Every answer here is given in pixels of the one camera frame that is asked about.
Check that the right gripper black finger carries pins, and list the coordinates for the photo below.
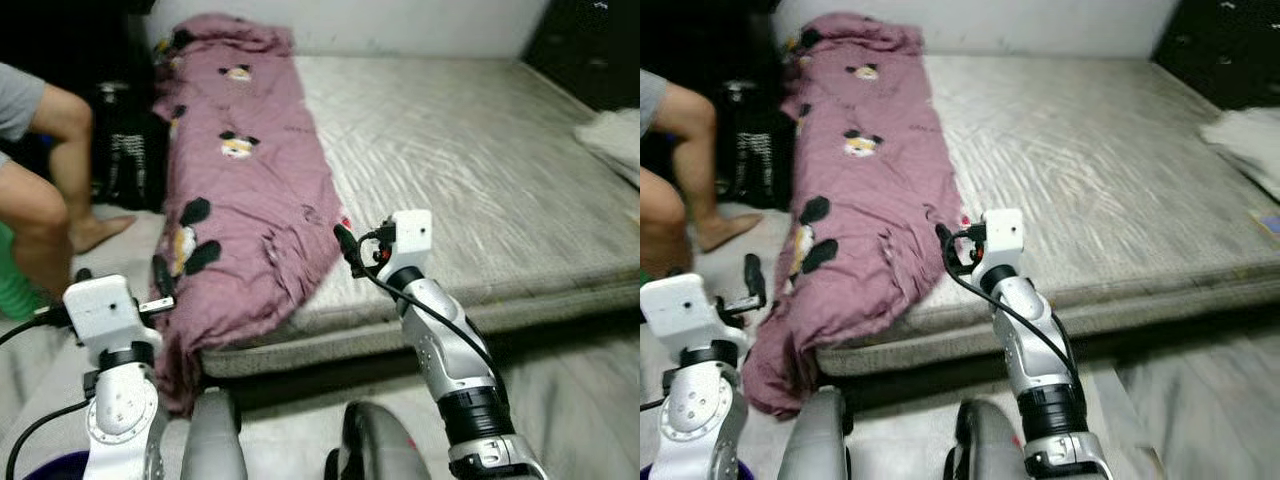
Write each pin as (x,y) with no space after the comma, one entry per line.
(949,247)
(349,249)

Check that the white pillow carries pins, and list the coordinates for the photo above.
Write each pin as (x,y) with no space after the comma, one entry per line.
(615,140)
(1250,150)

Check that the colourful wooden puzzle board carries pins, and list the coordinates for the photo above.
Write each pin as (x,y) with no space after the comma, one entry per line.
(1268,224)

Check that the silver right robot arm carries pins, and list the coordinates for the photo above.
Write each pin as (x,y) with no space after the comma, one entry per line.
(450,350)
(1030,340)

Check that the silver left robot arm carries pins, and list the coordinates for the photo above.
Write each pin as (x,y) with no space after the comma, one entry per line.
(705,420)
(125,420)

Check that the green plastic stool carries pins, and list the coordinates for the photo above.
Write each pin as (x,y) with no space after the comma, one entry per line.
(15,285)

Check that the person bare leg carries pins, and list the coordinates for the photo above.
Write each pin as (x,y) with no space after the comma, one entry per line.
(75,150)
(30,220)
(660,220)
(700,150)

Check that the mauve cartoon print blanket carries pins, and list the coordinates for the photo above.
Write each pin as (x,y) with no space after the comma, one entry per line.
(870,200)
(250,200)

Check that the grey quilted mattress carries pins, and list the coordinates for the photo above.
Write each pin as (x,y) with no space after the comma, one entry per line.
(1090,170)
(470,170)

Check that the black bag white print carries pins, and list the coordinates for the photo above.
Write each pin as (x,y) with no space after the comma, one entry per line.
(755,150)
(125,150)

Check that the silver left robot leg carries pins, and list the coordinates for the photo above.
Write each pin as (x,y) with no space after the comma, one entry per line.
(215,440)
(815,440)

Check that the silver robot leg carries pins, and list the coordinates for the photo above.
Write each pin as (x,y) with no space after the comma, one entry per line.
(990,445)
(815,440)
(380,445)
(215,440)

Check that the grey shorts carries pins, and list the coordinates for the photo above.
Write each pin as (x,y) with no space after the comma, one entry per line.
(15,100)
(650,100)

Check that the purple plastic basin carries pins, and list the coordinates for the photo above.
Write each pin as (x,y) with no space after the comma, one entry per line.
(655,472)
(55,468)

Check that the silver right robot leg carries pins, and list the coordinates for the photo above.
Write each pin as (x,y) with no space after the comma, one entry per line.
(990,445)
(380,445)

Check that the dark tufted headboard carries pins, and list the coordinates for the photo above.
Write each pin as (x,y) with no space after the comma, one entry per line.
(1220,50)
(590,50)

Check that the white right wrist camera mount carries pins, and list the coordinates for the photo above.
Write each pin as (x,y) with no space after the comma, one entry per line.
(1005,235)
(412,238)

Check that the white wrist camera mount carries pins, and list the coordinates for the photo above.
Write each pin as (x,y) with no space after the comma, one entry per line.
(412,238)
(100,310)
(685,310)
(1005,235)

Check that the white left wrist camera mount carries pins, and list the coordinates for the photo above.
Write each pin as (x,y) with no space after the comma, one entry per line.
(685,310)
(100,310)

